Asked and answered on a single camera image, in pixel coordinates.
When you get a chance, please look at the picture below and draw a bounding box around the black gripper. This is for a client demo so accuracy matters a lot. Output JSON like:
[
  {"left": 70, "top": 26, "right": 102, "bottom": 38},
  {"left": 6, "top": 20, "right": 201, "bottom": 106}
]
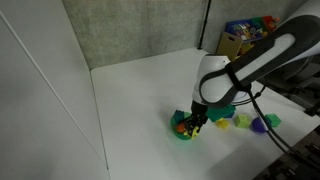
[{"left": 183, "top": 99, "right": 210, "bottom": 138}]

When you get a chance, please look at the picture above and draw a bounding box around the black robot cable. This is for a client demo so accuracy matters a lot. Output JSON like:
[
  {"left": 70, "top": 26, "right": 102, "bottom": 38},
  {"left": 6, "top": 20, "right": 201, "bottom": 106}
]
[{"left": 233, "top": 84, "right": 320, "bottom": 169}]

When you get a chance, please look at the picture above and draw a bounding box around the colourful toy box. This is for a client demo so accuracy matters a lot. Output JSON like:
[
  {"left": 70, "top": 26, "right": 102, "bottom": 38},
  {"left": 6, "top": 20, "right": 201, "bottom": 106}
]
[{"left": 224, "top": 15, "right": 282, "bottom": 56}]

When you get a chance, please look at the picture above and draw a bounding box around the black equipment base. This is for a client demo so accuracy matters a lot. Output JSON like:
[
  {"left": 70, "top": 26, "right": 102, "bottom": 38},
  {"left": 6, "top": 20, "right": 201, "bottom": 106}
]
[{"left": 253, "top": 128, "right": 320, "bottom": 180}]

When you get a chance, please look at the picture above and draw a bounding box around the brown cardboard piece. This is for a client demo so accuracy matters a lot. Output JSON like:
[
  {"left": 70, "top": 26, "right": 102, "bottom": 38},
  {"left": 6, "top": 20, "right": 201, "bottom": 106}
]
[{"left": 215, "top": 31, "right": 244, "bottom": 62}]

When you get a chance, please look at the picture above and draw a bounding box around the teal toy block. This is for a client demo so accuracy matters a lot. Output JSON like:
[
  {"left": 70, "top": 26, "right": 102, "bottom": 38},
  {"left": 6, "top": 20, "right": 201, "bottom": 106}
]
[{"left": 172, "top": 109, "right": 186, "bottom": 124}]

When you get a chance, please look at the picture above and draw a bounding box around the green bowl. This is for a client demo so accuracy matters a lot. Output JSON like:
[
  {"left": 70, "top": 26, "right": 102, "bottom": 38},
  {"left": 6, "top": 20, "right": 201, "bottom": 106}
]
[{"left": 169, "top": 110, "right": 201, "bottom": 141}]

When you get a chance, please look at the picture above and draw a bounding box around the black vertical pole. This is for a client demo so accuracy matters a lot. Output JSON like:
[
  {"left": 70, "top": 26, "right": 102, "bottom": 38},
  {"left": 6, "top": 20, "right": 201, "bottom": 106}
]
[{"left": 196, "top": 0, "right": 213, "bottom": 51}]

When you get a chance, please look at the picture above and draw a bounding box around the orange toy piece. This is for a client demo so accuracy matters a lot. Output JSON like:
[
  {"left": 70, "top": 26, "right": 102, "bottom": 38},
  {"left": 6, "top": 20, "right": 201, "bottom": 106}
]
[{"left": 176, "top": 122, "right": 187, "bottom": 134}]

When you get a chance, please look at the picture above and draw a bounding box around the large teal green block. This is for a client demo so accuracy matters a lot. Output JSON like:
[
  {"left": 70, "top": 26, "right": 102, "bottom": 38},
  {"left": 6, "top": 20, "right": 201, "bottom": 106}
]
[{"left": 205, "top": 105, "right": 228, "bottom": 123}]

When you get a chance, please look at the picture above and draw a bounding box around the grey metal equipment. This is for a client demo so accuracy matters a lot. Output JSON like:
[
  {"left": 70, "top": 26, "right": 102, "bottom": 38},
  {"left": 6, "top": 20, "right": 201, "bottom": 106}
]
[{"left": 258, "top": 54, "right": 320, "bottom": 111}]

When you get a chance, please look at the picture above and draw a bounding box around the yellow spiky toy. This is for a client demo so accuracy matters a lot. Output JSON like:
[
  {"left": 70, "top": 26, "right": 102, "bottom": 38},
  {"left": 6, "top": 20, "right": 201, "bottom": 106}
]
[{"left": 183, "top": 125, "right": 201, "bottom": 141}]

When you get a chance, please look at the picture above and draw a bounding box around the purple toy block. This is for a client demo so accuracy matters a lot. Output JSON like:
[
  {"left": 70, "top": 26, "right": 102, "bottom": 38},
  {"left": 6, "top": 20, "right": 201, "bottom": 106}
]
[{"left": 250, "top": 116, "right": 268, "bottom": 135}]

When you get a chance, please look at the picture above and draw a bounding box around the lime green toy cube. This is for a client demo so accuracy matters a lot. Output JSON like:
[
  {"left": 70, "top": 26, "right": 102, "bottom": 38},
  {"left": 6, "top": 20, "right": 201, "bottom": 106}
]
[{"left": 233, "top": 113, "right": 252, "bottom": 129}]

